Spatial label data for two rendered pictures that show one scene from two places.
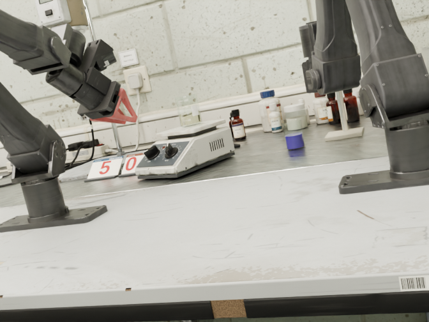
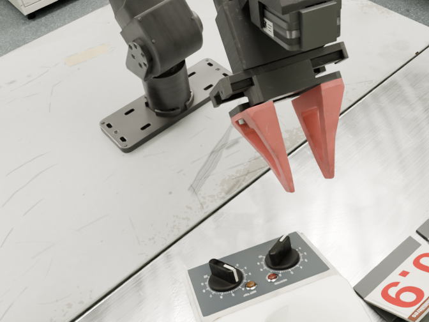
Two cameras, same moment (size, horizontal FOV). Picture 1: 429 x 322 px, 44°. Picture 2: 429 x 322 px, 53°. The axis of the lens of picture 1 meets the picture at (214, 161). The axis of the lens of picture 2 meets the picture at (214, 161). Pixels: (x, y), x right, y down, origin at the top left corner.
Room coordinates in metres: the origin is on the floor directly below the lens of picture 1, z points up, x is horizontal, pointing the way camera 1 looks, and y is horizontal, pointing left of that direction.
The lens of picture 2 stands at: (1.20, -0.05, 1.32)
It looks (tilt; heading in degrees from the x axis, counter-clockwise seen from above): 51 degrees down; 124
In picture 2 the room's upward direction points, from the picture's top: 7 degrees counter-clockwise
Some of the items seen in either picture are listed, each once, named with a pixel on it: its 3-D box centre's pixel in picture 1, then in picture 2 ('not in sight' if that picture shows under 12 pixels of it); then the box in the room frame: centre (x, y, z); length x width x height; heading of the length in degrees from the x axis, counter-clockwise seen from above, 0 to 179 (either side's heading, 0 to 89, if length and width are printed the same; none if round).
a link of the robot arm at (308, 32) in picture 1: (322, 53); not in sight; (0.98, -0.23, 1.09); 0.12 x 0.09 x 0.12; 5
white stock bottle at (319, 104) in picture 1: (322, 107); not in sight; (1.46, -0.32, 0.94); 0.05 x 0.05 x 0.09
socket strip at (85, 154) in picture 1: (56, 158); not in sight; (1.83, 0.53, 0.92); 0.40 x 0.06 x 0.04; 69
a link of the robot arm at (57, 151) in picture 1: (36, 162); (163, 44); (0.91, 0.30, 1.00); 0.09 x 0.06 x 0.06; 72
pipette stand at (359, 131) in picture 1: (339, 107); not in sight; (1.17, -0.30, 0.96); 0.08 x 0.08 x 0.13; 69
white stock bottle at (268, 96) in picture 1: (270, 110); not in sight; (1.53, -0.19, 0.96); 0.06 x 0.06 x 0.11
